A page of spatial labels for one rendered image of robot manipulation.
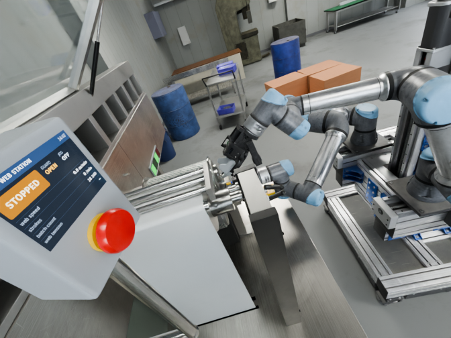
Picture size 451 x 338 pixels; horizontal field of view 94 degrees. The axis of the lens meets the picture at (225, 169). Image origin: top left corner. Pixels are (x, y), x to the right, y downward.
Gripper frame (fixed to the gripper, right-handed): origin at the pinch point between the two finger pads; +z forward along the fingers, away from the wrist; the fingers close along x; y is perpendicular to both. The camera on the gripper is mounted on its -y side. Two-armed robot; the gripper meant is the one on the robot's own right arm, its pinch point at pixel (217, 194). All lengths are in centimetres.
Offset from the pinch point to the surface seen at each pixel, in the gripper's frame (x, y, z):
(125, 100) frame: -49, 41, 33
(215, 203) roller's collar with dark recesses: 33.0, 26.4, -3.6
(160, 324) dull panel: 40, -13, 30
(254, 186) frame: 41, 35, -14
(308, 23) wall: -814, -64, -436
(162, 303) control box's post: 61, 42, 0
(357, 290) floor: 15, -109, -64
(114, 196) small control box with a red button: 59, 55, -2
